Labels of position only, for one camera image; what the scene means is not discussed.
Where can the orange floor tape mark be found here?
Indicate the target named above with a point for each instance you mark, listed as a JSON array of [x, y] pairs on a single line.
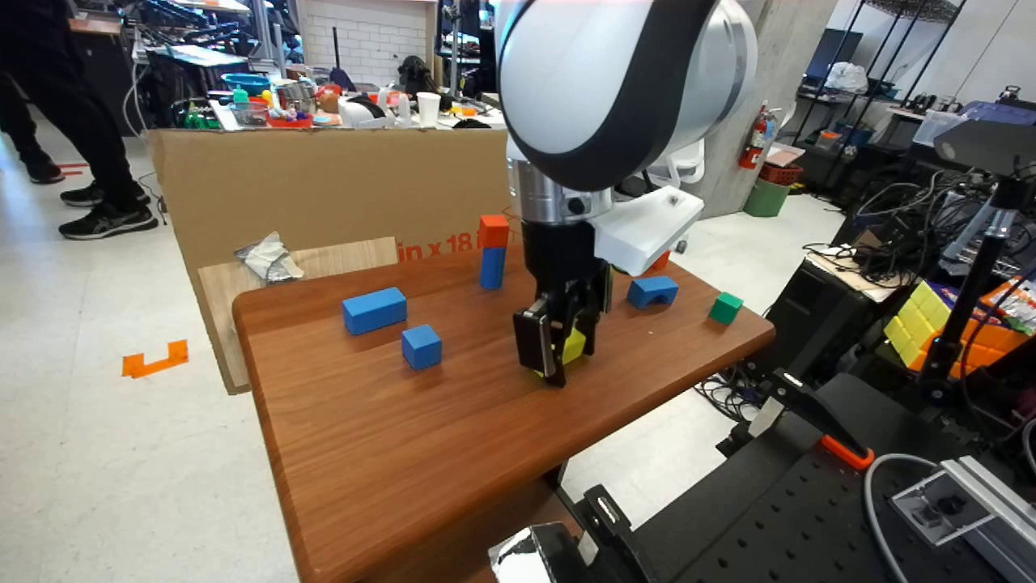
[[153, 361]]

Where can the red fire extinguisher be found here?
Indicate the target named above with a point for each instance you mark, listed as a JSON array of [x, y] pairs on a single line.
[[758, 133]]

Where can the person in dark clothes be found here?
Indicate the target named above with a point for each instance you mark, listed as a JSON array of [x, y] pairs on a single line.
[[67, 98]]

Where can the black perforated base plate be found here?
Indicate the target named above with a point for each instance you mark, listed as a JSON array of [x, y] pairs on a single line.
[[777, 524]]

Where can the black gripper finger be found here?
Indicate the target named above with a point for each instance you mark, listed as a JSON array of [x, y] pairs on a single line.
[[539, 342], [591, 312]]

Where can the yellow foam pad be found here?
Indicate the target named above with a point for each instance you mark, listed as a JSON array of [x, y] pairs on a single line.
[[917, 321]]

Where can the green bin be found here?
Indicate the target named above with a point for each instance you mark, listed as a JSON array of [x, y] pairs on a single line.
[[764, 198]]

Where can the orange box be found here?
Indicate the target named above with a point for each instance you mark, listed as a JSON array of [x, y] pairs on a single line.
[[1000, 342]]

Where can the small blue block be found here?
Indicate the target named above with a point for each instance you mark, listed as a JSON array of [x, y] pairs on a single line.
[[495, 271]]

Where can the crumpled grey cloth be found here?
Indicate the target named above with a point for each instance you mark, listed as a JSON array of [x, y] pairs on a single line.
[[267, 259]]

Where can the green wooden cube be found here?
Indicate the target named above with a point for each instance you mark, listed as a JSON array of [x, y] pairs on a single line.
[[728, 310]]

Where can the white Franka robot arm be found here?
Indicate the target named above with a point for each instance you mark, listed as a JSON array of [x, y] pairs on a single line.
[[603, 75]]

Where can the long blue block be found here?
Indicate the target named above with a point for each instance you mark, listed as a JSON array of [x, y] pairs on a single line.
[[375, 310], [652, 292]]

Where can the white paper cup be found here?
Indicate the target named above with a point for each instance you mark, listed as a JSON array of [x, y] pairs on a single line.
[[428, 109]]

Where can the red wooden block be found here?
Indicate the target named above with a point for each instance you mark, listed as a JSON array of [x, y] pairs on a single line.
[[658, 264]]

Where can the orange wooden cube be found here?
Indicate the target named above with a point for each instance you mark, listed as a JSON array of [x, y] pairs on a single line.
[[495, 231]]

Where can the brown cardboard box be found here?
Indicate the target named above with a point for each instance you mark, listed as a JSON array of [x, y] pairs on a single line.
[[324, 184]]

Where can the black shelving cart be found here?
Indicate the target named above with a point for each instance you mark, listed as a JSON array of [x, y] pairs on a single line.
[[844, 82]]

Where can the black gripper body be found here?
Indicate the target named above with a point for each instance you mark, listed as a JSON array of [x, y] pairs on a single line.
[[566, 264]]

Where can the yellow rectangular block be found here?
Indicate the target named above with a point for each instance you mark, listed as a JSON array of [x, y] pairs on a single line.
[[573, 346]]

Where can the grey equipment cover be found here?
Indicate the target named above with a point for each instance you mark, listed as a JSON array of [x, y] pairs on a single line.
[[984, 133]]

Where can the aluminium rail device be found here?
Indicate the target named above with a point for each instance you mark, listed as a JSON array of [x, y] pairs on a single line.
[[974, 508]]

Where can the black camera stand pole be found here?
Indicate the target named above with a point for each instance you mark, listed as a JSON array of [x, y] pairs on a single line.
[[974, 292]]

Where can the small blue cube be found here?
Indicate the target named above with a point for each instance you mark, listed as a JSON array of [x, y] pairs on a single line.
[[423, 347]]

